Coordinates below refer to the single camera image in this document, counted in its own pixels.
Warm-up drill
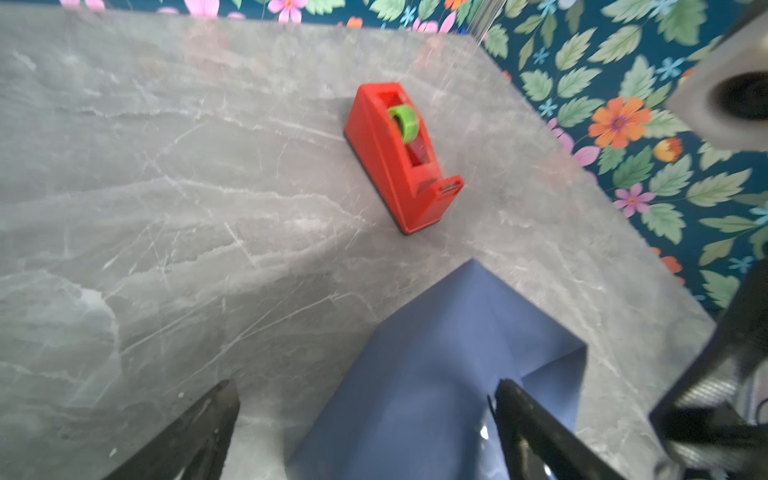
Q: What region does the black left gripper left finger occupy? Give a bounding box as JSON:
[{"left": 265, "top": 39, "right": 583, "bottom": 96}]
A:
[{"left": 106, "top": 380, "right": 240, "bottom": 480}]

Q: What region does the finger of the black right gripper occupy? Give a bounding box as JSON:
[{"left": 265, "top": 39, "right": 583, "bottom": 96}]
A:
[{"left": 650, "top": 259, "right": 767, "bottom": 479}]

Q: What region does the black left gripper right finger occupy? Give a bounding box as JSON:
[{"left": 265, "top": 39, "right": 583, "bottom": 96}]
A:
[{"left": 488, "top": 379, "right": 623, "bottom": 480}]

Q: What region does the red tape dispenser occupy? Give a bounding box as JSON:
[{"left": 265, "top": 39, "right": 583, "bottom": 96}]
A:
[{"left": 344, "top": 83, "right": 465, "bottom": 235}]

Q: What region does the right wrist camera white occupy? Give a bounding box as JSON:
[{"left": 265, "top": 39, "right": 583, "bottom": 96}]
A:
[{"left": 665, "top": 1, "right": 767, "bottom": 152}]

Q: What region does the aluminium corner frame post right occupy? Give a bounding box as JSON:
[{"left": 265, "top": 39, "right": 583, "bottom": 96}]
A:
[{"left": 467, "top": 0, "right": 506, "bottom": 41}]

